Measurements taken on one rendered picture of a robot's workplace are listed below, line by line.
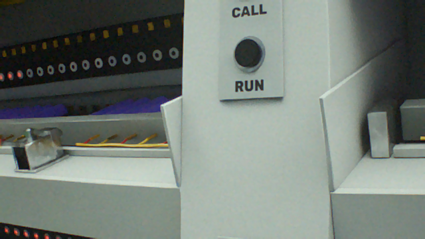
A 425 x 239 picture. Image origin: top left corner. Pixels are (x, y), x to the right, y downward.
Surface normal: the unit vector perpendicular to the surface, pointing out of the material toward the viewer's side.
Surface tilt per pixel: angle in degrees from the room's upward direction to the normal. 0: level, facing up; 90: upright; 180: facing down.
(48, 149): 90
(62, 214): 110
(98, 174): 20
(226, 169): 90
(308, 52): 90
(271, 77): 90
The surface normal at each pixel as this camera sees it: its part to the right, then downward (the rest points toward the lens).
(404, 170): -0.18, -0.96
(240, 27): -0.54, -0.07
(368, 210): -0.51, 0.29
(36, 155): 0.84, -0.03
